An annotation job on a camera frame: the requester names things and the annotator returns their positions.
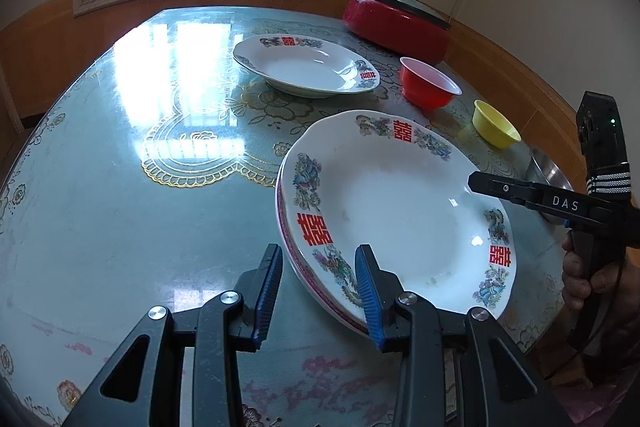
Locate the red electric cooking pot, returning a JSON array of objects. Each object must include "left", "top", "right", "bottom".
[{"left": 342, "top": 0, "right": 451, "bottom": 65}]

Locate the red plastic bowl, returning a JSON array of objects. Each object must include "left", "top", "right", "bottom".
[{"left": 398, "top": 56, "right": 463, "bottom": 112}]

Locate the floral gold patterned tablecloth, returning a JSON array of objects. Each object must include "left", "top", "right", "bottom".
[{"left": 0, "top": 7, "right": 586, "bottom": 427}]

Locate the yellow plastic bowl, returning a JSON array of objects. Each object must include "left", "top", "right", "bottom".
[{"left": 472, "top": 100, "right": 522, "bottom": 150}]

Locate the stainless steel bowl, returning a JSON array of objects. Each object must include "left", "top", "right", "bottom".
[{"left": 525, "top": 147, "right": 576, "bottom": 228}]

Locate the white floral ceramic plate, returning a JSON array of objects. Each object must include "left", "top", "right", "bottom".
[
  {"left": 232, "top": 34, "right": 381, "bottom": 99},
  {"left": 277, "top": 109, "right": 517, "bottom": 325}
]

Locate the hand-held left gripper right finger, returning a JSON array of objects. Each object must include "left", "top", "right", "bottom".
[{"left": 354, "top": 244, "right": 566, "bottom": 427}]

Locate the pink rimmed ceramic plate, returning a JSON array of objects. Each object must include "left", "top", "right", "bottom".
[{"left": 275, "top": 157, "right": 373, "bottom": 338}]

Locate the grey pot lid red knob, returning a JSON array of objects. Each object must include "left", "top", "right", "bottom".
[{"left": 356, "top": 0, "right": 452, "bottom": 30}]

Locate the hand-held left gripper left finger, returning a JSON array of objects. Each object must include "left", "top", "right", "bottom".
[{"left": 62, "top": 243, "right": 284, "bottom": 427}]

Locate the person's right hand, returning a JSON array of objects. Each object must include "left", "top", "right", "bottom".
[{"left": 561, "top": 229, "right": 640, "bottom": 323}]

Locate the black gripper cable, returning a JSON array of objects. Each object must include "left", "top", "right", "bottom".
[{"left": 542, "top": 252, "right": 631, "bottom": 380}]

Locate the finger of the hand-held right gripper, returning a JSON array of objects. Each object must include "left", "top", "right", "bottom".
[{"left": 468, "top": 171, "right": 538, "bottom": 208}]

